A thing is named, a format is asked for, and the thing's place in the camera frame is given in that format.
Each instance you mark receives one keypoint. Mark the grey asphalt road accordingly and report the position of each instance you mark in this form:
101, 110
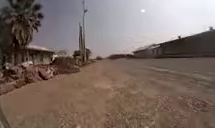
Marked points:
181, 71

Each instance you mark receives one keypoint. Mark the brown dirt gravel ground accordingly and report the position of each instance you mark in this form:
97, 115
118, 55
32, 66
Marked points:
95, 96

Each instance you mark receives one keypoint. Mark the palm tree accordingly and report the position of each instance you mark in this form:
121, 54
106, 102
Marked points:
20, 23

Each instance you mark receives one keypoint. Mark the pale house with windows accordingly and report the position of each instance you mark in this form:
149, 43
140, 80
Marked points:
31, 55

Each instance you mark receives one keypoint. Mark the tall wooden utility pole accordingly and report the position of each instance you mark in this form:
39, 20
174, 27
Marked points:
83, 31

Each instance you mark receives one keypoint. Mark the long dark building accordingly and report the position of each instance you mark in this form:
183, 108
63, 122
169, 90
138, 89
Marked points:
188, 46

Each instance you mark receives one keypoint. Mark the pile of large rocks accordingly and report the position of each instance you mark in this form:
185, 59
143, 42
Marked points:
28, 73

